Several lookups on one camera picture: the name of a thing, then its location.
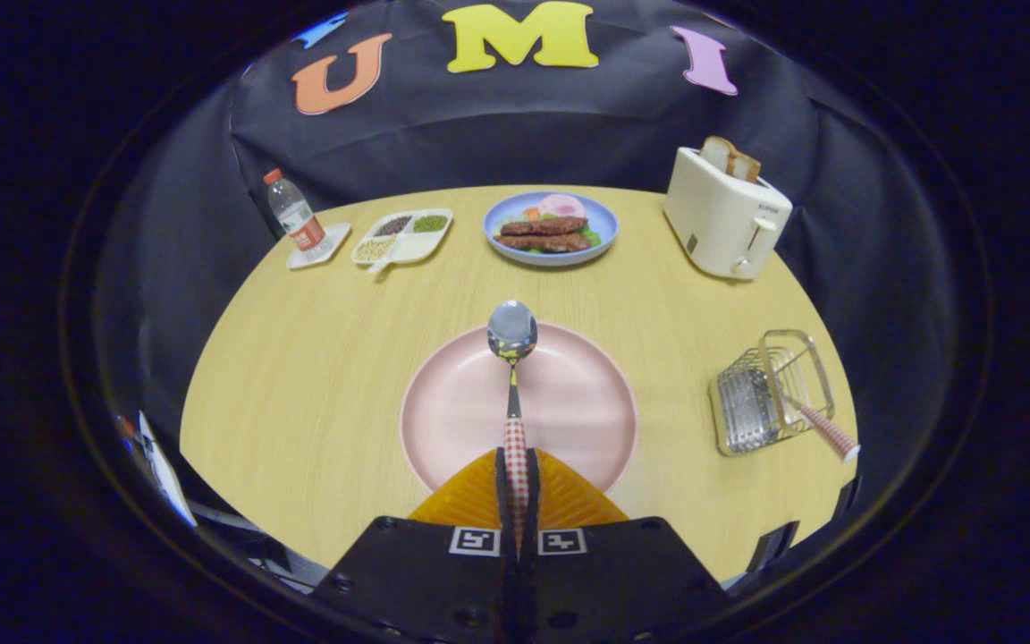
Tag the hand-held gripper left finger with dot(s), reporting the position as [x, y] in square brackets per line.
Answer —
[426, 581]

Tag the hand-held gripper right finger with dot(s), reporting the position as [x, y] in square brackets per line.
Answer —
[613, 581]

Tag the pink plate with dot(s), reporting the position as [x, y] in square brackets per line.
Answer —
[461, 411]

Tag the white divided tray with beans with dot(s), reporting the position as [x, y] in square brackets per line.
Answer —
[412, 246]

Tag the green lettuce leaf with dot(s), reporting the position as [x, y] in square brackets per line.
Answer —
[593, 238]

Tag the brown meat patty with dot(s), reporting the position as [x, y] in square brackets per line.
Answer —
[540, 242]
[544, 225]

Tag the white square coaster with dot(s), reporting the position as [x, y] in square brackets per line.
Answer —
[336, 240]

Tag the blue plate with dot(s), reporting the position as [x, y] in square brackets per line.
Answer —
[606, 228]

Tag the white toaster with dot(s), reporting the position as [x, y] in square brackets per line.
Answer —
[716, 219]

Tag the pink ham slice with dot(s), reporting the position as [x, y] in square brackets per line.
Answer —
[561, 206]

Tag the clear water bottle red label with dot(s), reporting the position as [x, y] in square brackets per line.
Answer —
[293, 215]

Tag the toast slice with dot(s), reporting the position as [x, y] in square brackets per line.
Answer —
[746, 167]
[715, 154]

